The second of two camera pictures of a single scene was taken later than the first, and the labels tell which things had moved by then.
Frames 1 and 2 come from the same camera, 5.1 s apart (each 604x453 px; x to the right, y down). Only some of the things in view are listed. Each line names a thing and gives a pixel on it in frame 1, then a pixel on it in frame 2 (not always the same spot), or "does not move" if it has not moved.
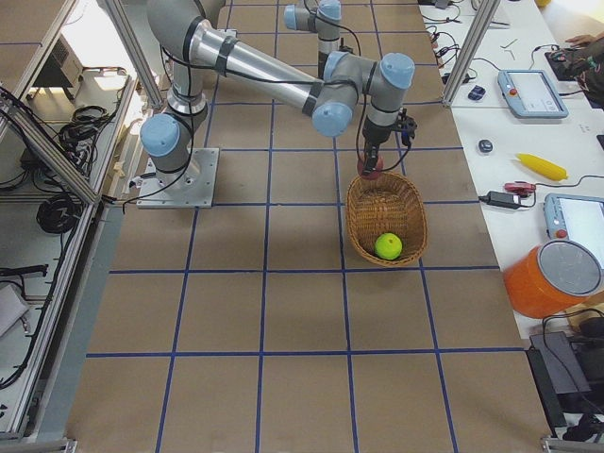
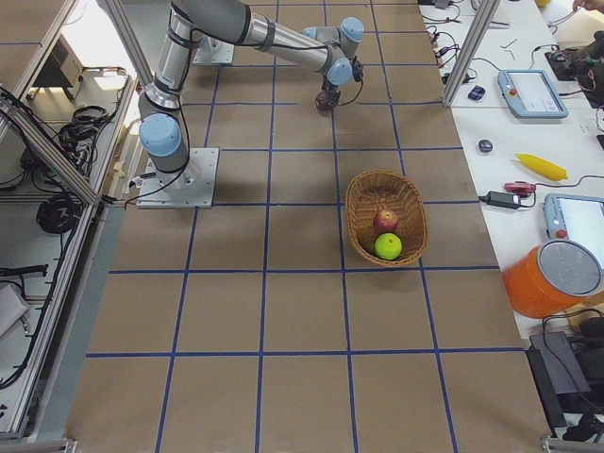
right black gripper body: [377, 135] → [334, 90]
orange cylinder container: [554, 276] does not move
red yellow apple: [376, 172] → [386, 222]
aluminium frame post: [478, 28] does not move
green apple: [388, 246] does not move
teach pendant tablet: [530, 93] does not move
